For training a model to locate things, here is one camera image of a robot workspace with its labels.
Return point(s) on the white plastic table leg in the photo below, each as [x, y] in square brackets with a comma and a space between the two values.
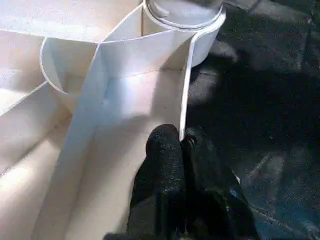
[185, 10]

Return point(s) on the black work mat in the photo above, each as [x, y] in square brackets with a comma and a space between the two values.
[260, 125]

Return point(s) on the white plastic children's table top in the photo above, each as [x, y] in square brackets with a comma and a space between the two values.
[125, 95]

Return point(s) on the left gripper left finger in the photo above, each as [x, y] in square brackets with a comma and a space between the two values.
[160, 190]

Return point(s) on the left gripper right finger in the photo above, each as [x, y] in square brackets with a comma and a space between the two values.
[212, 200]

